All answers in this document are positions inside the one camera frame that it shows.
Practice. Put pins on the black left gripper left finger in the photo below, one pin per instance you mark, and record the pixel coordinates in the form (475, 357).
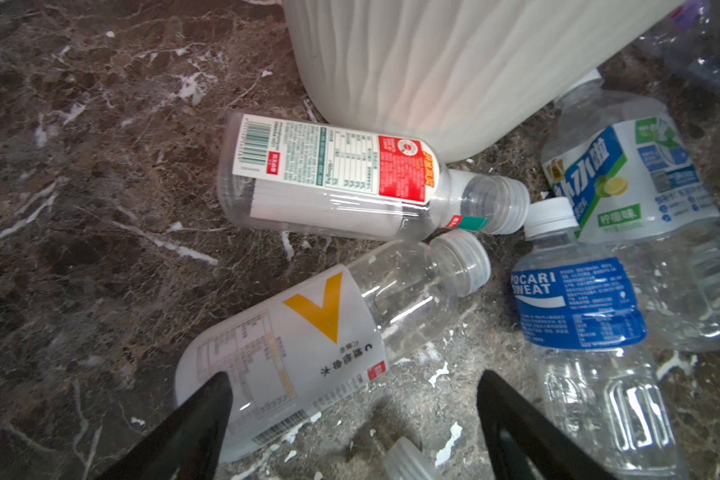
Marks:
(187, 444)

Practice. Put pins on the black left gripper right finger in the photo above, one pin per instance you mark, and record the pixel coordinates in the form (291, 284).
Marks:
(521, 441)

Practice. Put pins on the green white label bottle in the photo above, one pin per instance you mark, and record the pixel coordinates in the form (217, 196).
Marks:
(619, 159)

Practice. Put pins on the purple label Ganten bottle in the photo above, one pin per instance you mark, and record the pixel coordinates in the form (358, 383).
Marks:
(687, 41)

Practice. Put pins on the white ribbed waste bin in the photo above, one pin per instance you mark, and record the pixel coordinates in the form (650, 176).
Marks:
(457, 74)

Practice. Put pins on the loose white bottle cap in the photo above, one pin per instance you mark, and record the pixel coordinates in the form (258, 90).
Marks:
(404, 461)

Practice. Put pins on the yellow V label bottle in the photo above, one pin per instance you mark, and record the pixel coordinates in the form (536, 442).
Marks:
(303, 350)

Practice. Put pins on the blue label bottle middle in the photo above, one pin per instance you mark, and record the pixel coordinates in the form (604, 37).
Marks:
(579, 312)

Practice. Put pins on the red white label bottle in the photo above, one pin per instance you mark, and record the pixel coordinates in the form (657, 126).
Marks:
(306, 177)

